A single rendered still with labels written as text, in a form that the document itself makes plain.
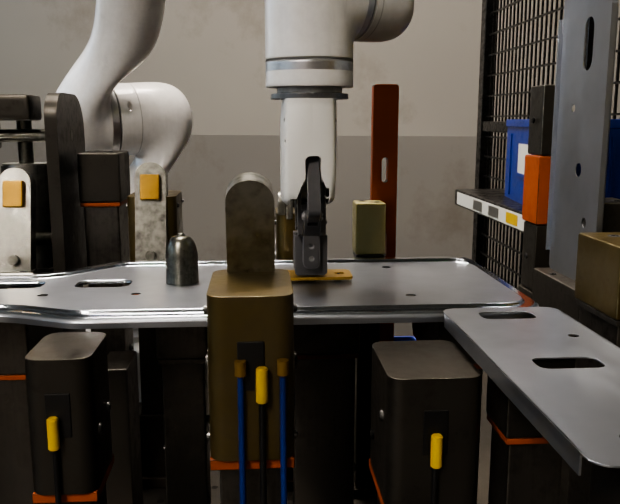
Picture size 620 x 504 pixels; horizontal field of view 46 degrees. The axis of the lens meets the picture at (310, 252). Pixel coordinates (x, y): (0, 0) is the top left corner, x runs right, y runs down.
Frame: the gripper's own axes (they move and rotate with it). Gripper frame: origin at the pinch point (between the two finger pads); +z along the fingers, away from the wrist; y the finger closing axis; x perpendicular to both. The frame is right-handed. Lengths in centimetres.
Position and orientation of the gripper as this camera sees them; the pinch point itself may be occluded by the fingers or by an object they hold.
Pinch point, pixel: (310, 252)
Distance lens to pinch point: 72.8
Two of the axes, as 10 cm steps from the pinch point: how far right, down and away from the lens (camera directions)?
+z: 0.0, 9.8, 1.8
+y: 0.7, 1.8, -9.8
